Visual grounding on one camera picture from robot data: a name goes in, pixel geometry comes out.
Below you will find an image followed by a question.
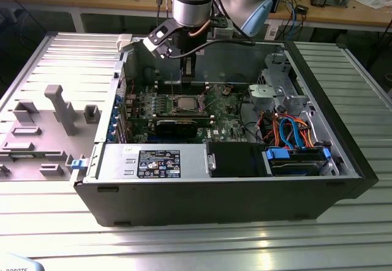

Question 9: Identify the red thin wire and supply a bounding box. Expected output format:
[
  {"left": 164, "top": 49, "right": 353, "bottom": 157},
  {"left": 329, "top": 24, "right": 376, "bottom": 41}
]
[{"left": 119, "top": 76, "right": 136, "bottom": 96}]

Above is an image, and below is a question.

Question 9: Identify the wooden workbench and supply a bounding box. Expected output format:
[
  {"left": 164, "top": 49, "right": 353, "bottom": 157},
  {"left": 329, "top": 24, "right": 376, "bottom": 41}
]
[{"left": 0, "top": 0, "right": 392, "bottom": 33}]

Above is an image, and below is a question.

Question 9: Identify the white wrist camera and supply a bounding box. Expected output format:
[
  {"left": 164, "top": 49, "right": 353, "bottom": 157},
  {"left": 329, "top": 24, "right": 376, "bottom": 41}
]
[{"left": 142, "top": 20, "right": 180, "bottom": 59}]

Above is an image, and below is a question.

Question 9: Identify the black label sticker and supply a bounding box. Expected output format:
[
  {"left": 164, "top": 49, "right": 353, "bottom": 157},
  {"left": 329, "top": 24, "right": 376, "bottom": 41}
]
[{"left": 138, "top": 149, "right": 182, "bottom": 179}]

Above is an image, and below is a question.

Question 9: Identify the black fan shroud box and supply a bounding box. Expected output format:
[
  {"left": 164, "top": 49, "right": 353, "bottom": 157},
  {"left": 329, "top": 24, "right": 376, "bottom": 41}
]
[{"left": 206, "top": 142, "right": 273, "bottom": 179}]

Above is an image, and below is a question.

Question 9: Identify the green motherboard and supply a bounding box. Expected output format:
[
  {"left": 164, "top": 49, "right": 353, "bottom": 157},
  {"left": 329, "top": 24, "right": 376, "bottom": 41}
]
[{"left": 122, "top": 83, "right": 249, "bottom": 145}]

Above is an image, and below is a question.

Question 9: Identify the hard disk in blue carrier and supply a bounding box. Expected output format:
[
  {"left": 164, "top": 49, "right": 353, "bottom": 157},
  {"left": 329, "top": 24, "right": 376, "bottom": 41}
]
[{"left": 265, "top": 148, "right": 332, "bottom": 177}]

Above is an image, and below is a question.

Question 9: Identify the silver power supply unit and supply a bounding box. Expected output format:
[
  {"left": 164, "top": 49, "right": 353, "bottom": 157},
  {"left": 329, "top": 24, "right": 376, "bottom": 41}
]
[{"left": 97, "top": 144, "right": 212, "bottom": 182}]

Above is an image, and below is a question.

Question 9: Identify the black open PC case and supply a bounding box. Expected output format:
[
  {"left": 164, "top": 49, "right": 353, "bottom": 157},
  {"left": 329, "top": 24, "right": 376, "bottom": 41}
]
[{"left": 69, "top": 31, "right": 379, "bottom": 228}]

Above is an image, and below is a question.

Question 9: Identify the black camera cable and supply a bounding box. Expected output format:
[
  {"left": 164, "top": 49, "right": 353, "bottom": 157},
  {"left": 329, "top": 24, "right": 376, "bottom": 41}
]
[{"left": 167, "top": 39, "right": 255, "bottom": 59}]

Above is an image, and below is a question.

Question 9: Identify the black graphics card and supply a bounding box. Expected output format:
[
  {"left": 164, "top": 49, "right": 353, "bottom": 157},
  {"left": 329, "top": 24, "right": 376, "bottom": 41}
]
[{"left": 155, "top": 119, "right": 198, "bottom": 139}]

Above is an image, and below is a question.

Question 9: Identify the white labelled box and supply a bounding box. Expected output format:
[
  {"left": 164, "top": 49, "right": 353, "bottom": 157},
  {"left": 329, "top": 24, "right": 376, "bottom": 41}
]
[{"left": 265, "top": 24, "right": 279, "bottom": 40}]

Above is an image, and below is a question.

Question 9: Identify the metal socket cover frame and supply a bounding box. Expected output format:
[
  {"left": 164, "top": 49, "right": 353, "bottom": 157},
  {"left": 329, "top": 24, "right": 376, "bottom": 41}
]
[{"left": 197, "top": 86, "right": 221, "bottom": 113}]

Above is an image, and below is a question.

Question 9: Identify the blue case latch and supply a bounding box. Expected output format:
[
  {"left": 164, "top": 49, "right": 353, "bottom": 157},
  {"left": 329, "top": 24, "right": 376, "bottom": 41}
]
[{"left": 70, "top": 159, "right": 87, "bottom": 172}]

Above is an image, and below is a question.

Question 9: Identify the silver drive bay cage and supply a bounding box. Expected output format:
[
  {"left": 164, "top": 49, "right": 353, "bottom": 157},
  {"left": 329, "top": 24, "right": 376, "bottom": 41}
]
[{"left": 247, "top": 53, "right": 310, "bottom": 114}]

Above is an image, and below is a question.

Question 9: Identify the white paper sheet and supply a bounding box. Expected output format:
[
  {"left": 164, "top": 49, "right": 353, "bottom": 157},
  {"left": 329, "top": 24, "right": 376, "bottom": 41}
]
[{"left": 355, "top": 0, "right": 391, "bottom": 9}]

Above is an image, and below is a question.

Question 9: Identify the white teach pendant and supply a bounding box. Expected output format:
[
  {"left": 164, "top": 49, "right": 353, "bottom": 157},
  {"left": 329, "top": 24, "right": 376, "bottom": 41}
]
[{"left": 0, "top": 252, "right": 47, "bottom": 271}]

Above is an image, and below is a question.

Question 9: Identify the grey parts rack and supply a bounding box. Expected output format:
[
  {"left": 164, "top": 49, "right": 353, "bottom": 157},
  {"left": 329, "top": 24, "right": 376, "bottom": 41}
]
[{"left": 0, "top": 84, "right": 102, "bottom": 182}]

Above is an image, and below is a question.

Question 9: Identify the black RAM slot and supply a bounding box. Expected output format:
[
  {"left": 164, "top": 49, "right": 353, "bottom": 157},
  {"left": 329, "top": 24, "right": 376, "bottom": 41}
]
[
  {"left": 155, "top": 86, "right": 210, "bottom": 95},
  {"left": 155, "top": 113, "right": 214, "bottom": 119},
  {"left": 155, "top": 116, "right": 214, "bottom": 123},
  {"left": 155, "top": 81, "right": 209, "bottom": 90}
]

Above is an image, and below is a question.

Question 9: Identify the black looped cable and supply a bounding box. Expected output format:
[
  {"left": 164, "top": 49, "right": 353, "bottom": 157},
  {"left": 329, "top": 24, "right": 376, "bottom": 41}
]
[{"left": 228, "top": 73, "right": 264, "bottom": 145}]

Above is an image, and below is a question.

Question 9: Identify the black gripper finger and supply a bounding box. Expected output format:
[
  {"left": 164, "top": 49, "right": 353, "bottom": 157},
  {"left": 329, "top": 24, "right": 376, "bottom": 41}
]
[{"left": 180, "top": 54, "right": 198, "bottom": 84}]

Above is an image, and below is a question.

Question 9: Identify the blue SATA wire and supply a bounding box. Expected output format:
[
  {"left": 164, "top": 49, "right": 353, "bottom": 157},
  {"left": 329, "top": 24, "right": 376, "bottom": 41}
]
[{"left": 279, "top": 116, "right": 307, "bottom": 151}]

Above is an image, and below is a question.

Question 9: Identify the CPU socket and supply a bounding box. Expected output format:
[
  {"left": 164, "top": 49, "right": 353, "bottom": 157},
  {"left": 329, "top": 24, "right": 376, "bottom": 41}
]
[{"left": 170, "top": 93, "right": 205, "bottom": 114}]

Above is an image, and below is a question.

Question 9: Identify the orange wire bundle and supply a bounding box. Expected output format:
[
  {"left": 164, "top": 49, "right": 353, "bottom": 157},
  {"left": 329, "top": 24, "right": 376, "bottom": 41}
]
[{"left": 259, "top": 113, "right": 320, "bottom": 149}]

